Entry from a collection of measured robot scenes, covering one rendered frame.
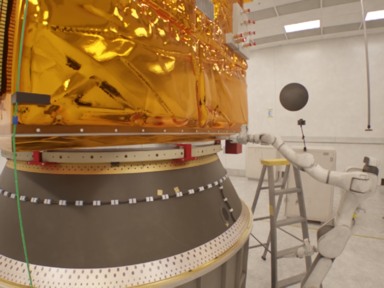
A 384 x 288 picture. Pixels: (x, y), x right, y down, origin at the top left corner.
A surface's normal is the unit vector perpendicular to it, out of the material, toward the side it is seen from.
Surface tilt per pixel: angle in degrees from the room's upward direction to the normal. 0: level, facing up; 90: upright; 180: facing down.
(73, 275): 43
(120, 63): 90
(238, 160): 90
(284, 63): 90
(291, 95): 90
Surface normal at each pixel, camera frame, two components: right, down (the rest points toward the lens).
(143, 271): 0.27, -0.70
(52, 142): 0.83, 0.03
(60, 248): 0.06, -0.42
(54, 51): 0.64, 0.27
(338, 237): -0.53, 0.02
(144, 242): 0.37, -0.43
